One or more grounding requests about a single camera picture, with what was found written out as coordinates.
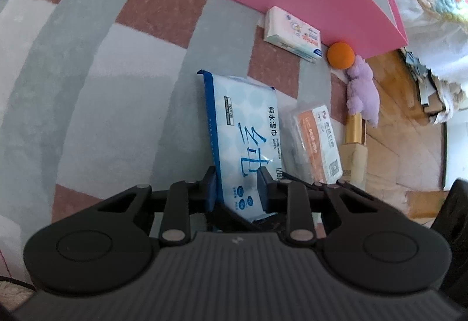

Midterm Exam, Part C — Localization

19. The orange makeup sponge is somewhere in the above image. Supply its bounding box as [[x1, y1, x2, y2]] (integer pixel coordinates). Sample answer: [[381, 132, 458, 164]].
[[326, 42, 355, 69]]

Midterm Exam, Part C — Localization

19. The purple plush toy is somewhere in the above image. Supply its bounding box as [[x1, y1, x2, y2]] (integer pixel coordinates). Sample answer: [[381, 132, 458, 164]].
[[345, 55, 381, 128]]

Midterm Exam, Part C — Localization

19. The white tissue pack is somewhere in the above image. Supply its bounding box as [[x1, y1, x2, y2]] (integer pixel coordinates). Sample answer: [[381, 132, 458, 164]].
[[263, 6, 323, 62]]

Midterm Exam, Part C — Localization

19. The blue wet wipes pack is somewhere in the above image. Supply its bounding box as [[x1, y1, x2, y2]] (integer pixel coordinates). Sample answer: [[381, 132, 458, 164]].
[[197, 69, 284, 223]]

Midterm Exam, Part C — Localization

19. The gold capped cream tube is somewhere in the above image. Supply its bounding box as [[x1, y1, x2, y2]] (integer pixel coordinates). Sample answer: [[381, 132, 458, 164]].
[[340, 112, 368, 190]]

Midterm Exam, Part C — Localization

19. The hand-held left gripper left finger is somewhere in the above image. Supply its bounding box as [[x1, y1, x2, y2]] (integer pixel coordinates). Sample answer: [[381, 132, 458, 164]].
[[96, 166, 220, 246]]

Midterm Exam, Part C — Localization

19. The orange face mask pack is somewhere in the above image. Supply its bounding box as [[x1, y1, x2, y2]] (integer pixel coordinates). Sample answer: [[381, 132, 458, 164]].
[[283, 105, 344, 186]]

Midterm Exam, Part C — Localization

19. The checkered rug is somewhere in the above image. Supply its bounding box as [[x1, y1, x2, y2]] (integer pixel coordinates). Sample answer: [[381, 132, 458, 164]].
[[0, 0, 384, 270]]

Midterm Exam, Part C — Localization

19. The pile of papers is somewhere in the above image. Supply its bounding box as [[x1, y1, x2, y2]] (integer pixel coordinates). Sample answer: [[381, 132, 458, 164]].
[[402, 48, 468, 124]]

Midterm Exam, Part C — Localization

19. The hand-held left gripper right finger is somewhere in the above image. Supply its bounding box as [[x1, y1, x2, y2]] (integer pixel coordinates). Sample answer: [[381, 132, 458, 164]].
[[257, 166, 377, 246]]

